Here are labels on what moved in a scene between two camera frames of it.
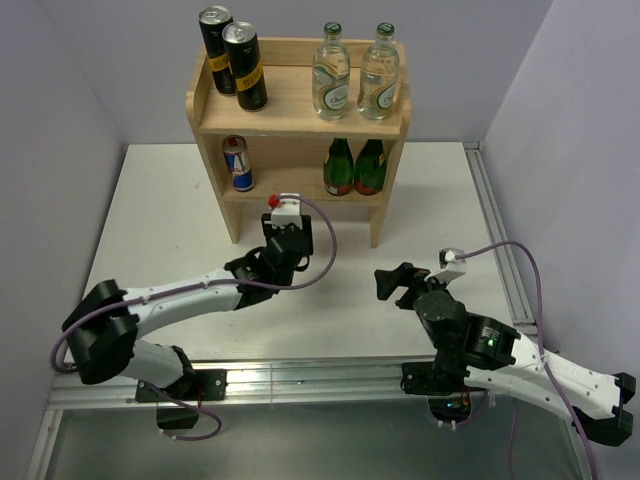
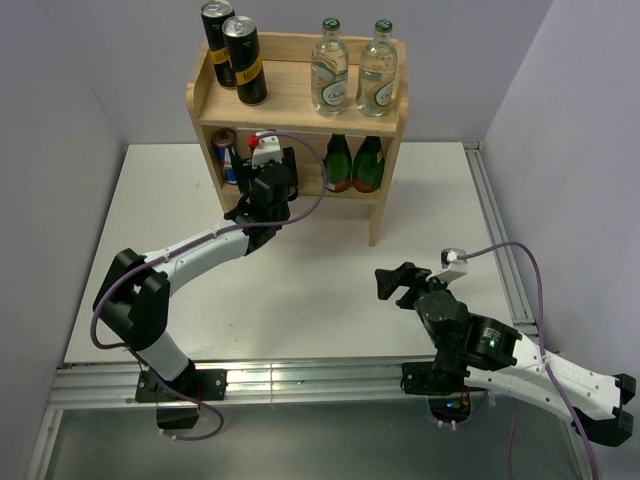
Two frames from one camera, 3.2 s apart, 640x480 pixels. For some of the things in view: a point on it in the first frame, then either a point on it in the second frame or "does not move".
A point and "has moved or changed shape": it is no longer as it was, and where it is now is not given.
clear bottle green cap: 377,92 does not move
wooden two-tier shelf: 285,149 does not move
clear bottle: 331,74 does not move
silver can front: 238,161 has moved or changed shape
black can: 243,50 does not move
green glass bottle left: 338,168 does not move
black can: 212,20 has moved or changed shape
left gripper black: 267,227 → 245,173
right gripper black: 404,275 does not move
